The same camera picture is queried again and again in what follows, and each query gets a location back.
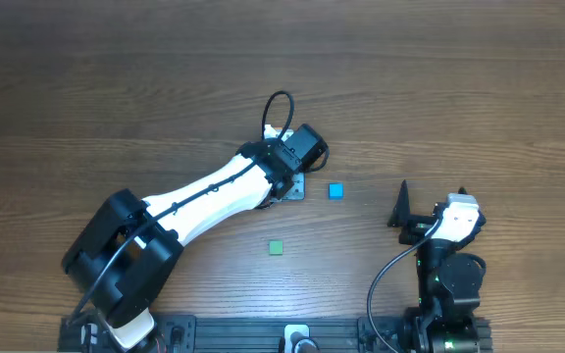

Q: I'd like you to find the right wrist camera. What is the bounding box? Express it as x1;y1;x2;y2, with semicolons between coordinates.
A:
432;192;481;243

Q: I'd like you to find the mounting rail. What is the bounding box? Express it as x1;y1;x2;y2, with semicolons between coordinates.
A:
59;315;492;353

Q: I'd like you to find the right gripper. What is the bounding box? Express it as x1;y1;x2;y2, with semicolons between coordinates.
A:
387;179;469;245

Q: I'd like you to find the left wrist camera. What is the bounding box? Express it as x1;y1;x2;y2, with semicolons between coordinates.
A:
261;124;295;143

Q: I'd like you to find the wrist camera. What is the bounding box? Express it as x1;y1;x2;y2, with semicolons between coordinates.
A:
432;192;481;243
261;124;295;143

